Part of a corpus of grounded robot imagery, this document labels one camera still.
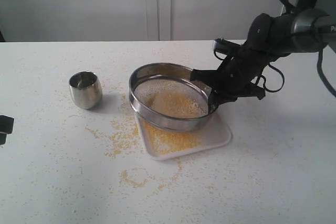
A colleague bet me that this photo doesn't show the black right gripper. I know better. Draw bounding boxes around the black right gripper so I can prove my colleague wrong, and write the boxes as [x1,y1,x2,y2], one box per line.
[189,42,271,112]

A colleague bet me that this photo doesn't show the round stainless steel sieve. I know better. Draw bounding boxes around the round stainless steel sieve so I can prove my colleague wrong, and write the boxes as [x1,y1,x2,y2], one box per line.
[129,62,217,132]

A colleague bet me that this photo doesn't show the stainless steel cup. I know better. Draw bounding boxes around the stainless steel cup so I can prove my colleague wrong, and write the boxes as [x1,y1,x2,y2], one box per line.
[69,71,102,110]

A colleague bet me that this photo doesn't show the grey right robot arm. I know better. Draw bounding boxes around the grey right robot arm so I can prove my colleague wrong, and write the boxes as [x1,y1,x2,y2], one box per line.
[190,8,335,109]

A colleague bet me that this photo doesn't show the yellow and white grain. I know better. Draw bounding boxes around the yellow and white grain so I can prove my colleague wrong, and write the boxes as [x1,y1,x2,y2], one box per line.
[149,91,207,119]

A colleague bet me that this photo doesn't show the yellow sieved grain pile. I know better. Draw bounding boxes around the yellow sieved grain pile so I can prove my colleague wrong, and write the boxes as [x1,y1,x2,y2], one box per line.
[144,123,202,155]

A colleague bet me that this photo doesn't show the white plastic tray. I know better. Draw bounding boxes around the white plastic tray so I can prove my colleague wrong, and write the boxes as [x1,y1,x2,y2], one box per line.
[134,112,233,161]

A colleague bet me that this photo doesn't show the white cabinet doors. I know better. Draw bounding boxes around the white cabinet doors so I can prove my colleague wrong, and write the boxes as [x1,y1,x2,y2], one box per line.
[1,0,297,41]

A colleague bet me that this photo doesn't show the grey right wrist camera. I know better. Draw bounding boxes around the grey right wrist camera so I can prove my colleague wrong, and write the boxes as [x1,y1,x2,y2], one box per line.
[213,38,241,58]

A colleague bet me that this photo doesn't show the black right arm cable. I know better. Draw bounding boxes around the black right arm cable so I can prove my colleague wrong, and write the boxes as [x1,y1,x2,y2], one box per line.
[212,0,336,99]

